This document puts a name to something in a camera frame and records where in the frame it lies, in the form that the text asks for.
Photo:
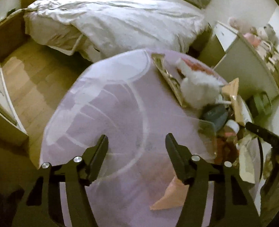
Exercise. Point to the green lidded trash bin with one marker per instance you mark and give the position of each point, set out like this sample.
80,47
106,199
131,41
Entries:
259,105

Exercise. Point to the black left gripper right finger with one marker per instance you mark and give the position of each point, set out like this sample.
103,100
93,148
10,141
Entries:
232,204

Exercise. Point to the orange paper wrapper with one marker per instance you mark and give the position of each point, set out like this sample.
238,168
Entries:
174,196

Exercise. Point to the red snack box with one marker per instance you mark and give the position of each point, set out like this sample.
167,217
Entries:
196,67

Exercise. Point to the white bedside cabinet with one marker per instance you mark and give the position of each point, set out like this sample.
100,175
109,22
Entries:
232,56

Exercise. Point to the white crumpled tissue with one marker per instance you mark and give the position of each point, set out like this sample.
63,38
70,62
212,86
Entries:
198,88

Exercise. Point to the stack of books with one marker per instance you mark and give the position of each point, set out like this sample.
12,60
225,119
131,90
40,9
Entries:
271,59

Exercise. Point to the grey plush toy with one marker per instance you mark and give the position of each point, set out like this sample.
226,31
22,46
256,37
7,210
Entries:
268,34

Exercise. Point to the white bed duvet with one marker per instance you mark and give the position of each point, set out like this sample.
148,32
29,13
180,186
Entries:
99,29

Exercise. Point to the gold foil sachet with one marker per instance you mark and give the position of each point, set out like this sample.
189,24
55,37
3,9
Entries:
159,62

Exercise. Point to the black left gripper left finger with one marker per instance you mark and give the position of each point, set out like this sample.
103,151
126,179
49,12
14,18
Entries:
41,202

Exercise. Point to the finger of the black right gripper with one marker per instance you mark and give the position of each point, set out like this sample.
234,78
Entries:
263,133

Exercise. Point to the pink plush toy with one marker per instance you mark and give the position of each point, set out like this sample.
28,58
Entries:
249,32

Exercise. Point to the tan paper bag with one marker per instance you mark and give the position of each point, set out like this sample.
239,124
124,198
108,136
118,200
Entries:
230,90

